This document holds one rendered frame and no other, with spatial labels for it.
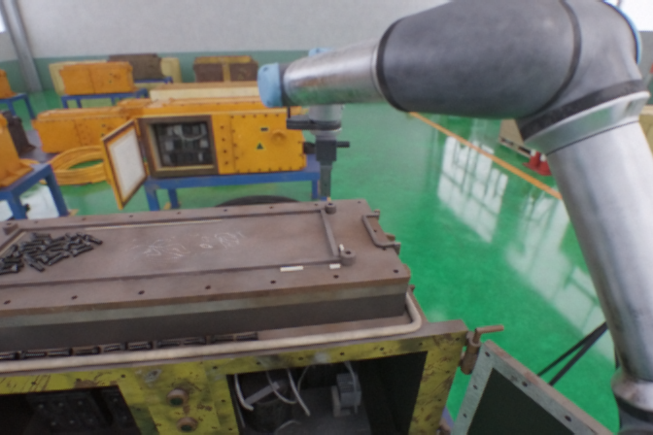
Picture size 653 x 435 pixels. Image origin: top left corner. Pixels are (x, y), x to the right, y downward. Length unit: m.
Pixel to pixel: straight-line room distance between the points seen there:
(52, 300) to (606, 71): 1.04
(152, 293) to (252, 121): 2.62
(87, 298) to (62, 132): 6.59
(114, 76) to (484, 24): 9.58
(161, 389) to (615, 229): 0.93
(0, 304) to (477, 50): 1.04
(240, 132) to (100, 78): 6.80
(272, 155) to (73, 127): 4.61
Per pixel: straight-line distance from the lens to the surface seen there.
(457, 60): 0.33
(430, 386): 1.12
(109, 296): 0.94
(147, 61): 12.33
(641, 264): 0.41
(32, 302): 1.03
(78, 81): 10.15
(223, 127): 3.40
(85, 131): 7.33
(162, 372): 0.94
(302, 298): 0.86
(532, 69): 0.34
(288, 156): 3.45
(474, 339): 1.00
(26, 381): 1.07
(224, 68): 9.20
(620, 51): 0.42
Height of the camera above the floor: 1.90
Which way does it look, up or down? 29 degrees down
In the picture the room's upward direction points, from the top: straight up
